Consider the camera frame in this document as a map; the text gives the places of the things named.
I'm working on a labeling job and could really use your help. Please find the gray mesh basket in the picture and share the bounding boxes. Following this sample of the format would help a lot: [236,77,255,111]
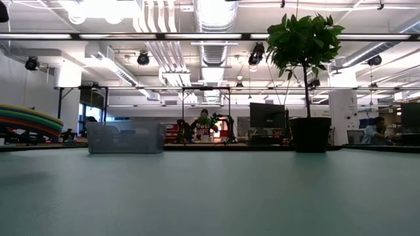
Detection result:
[86,121,167,155]

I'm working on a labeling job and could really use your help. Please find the person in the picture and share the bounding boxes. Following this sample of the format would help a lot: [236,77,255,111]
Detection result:
[191,108,219,142]
[360,116,394,146]

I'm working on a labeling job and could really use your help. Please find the black computer monitor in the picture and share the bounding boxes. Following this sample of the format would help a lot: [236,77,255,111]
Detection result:
[400,102,420,130]
[249,102,289,129]

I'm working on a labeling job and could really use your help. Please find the black ceiling spotlight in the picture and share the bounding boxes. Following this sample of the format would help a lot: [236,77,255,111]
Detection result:
[136,51,151,66]
[24,56,40,71]
[367,54,383,67]
[247,42,265,66]

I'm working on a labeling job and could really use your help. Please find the black plant pot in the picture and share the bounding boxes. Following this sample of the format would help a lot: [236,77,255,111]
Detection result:
[288,117,332,154]

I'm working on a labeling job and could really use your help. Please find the green leafy plant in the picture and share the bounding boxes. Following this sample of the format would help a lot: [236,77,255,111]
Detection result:
[265,12,345,119]

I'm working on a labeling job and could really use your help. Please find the gray office chair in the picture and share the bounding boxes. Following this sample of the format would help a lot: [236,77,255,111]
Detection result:
[346,129,365,145]

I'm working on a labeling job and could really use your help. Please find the rainbow stacked foam mats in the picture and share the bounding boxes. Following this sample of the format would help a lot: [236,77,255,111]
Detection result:
[0,104,65,138]

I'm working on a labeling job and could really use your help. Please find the black background station frame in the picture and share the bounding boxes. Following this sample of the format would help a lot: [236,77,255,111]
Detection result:
[181,86,232,145]

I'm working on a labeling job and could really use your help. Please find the black overhead frame bar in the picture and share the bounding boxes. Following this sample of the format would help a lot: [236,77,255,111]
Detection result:
[0,31,420,42]

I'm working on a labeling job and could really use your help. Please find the silver ceiling duct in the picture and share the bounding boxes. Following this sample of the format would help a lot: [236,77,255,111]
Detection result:
[193,0,239,66]

